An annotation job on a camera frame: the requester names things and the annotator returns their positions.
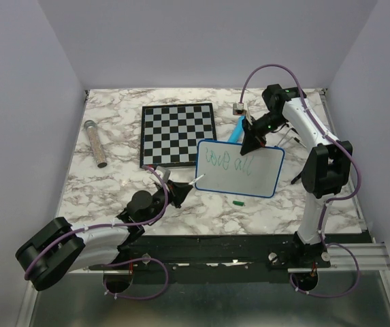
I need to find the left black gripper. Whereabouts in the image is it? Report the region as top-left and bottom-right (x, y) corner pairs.
(142, 179), (193, 225)

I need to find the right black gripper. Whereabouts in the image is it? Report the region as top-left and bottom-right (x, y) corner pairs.
(240, 111), (288, 154)

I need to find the white green marker pen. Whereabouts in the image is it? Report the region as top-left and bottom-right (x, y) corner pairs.
(189, 174), (205, 186)

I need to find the blue framed whiteboard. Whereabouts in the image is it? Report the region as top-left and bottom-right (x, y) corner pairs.
(195, 140), (285, 198)

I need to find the green marker cap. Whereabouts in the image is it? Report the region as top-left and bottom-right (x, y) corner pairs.
(232, 200), (245, 206)

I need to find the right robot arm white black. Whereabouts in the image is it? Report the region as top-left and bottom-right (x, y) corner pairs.
(240, 84), (353, 267)

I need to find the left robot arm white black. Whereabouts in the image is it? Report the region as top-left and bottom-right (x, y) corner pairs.
(15, 180), (193, 291)

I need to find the black whiteboard stand leg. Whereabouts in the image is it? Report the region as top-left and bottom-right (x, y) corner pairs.
(279, 124), (306, 185)

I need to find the light blue cylinder tube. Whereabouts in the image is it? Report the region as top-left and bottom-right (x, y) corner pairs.
(227, 116), (245, 143)

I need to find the black white chessboard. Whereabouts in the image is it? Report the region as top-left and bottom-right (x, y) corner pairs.
(140, 103), (217, 168)

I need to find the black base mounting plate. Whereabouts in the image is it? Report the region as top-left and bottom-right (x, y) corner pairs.
(90, 235), (330, 283)

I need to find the glitter filled clear tube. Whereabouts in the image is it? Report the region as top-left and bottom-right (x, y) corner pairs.
(84, 120), (108, 168)

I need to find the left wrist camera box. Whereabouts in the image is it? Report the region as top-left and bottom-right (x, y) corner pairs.
(150, 166), (171, 185)

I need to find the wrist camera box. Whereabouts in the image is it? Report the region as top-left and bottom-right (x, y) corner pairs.
(150, 166), (171, 185)
(232, 102), (252, 124)

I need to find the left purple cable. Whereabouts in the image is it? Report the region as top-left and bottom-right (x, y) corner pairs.
(24, 165), (170, 300)

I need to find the purple cable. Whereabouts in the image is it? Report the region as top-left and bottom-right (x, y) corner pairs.
(24, 165), (170, 300)
(240, 63), (364, 298)

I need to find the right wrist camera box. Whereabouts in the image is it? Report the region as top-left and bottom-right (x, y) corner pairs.
(232, 102), (252, 124)

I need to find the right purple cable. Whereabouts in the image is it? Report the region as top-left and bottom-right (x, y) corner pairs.
(240, 63), (364, 298)

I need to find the aluminium rail frame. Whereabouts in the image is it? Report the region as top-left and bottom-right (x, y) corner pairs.
(14, 88), (390, 327)

